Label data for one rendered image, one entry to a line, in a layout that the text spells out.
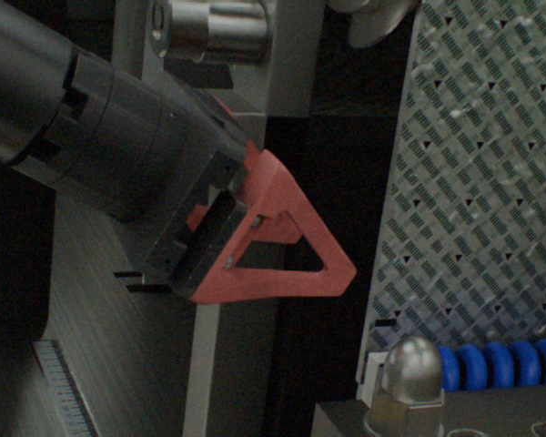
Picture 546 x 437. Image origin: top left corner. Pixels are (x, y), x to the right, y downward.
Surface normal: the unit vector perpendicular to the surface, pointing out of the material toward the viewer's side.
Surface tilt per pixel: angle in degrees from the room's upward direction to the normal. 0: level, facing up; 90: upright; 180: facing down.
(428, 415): 90
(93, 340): 0
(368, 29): 90
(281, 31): 90
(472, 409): 0
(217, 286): 101
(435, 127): 90
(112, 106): 60
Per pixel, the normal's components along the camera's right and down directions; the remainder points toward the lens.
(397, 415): -0.62, 0.19
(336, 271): 0.45, 0.45
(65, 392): 0.12, -0.94
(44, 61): 0.61, -0.29
